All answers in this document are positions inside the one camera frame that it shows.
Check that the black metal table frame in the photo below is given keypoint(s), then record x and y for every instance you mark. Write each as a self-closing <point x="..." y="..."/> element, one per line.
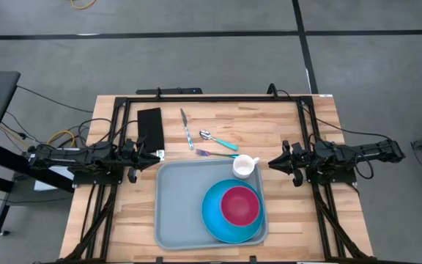
<point x="214" y="99"/>

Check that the black cloth napkin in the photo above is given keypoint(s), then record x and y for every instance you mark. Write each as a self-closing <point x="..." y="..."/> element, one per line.
<point x="150" y="128"/>

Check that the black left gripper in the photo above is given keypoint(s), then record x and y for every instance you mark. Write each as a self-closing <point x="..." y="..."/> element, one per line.
<point x="130" y="154"/>

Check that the blue plate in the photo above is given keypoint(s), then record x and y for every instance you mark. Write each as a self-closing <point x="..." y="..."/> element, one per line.
<point x="214" y="220"/>

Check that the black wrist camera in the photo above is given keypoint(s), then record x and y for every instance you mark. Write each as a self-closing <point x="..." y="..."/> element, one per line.
<point x="132" y="175"/>
<point x="297" y="177"/>

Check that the grey plastic tray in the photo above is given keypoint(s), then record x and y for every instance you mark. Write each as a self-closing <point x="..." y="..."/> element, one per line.
<point x="181" y="205"/>

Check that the red bowl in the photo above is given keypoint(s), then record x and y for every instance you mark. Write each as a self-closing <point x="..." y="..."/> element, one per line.
<point x="240" y="206"/>

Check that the fork with iridescent head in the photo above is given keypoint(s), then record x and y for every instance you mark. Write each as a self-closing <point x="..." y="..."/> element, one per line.
<point x="214" y="153"/>

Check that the white napkin label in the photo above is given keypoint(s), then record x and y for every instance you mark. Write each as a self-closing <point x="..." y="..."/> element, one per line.
<point x="160" y="154"/>

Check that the white paper sheet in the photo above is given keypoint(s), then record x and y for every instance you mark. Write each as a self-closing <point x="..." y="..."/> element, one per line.
<point x="50" y="183"/>

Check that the white ceramic mug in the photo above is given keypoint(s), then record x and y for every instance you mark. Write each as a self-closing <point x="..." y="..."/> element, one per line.
<point x="244" y="166"/>

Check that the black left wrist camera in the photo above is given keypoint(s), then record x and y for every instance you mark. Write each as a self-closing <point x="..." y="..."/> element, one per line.
<point x="132" y="175"/>

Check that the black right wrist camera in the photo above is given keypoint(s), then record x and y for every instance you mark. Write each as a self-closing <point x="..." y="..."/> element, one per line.
<point x="297" y="177"/>

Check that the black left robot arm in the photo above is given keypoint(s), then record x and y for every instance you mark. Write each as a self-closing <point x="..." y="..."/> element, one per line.
<point x="86" y="157"/>

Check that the black power strip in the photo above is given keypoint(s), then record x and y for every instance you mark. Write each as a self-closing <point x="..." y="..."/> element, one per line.
<point x="169" y="91"/>

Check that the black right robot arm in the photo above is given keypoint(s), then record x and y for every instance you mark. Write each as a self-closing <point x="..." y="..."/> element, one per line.
<point x="365" y="152"/>

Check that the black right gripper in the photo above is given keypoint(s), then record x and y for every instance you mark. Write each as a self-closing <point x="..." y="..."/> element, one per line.
<point x="304" y="157"/>

